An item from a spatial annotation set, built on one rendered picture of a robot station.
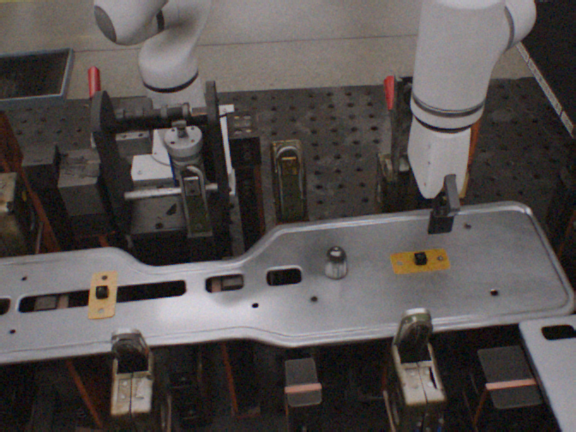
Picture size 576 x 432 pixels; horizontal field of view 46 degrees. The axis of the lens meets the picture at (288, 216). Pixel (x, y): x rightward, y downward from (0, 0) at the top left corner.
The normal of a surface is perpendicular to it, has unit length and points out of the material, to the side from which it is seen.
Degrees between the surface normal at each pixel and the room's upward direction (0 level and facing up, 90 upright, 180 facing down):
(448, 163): 87
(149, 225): 0
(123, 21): 85
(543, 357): 0
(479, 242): 0
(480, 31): 90
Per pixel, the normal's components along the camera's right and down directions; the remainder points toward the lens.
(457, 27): -0.30, 0.69
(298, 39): -0.04, -0.69
